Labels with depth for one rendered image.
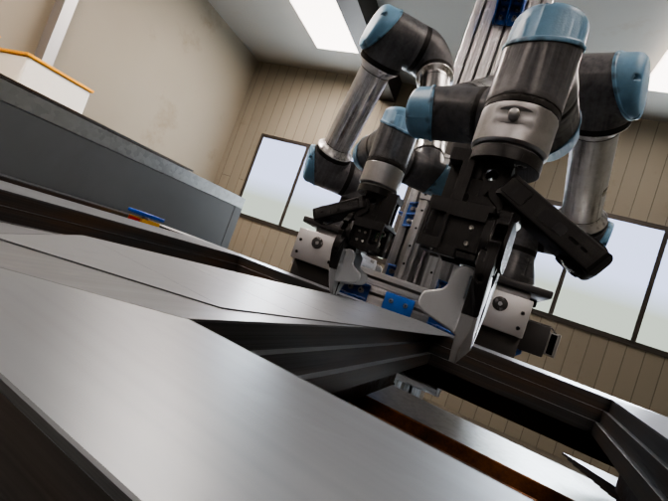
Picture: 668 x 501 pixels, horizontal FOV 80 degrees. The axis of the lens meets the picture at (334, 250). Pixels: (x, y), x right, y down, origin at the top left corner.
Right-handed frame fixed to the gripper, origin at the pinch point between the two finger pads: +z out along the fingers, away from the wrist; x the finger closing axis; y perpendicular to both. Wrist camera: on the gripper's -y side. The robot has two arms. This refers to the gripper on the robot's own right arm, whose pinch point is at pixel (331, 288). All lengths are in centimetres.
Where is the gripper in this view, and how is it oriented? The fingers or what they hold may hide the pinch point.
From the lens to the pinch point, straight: 74.2
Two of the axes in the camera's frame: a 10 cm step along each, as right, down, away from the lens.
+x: 4.2, 1.9, 8.9
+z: -3.4, 9.4, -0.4
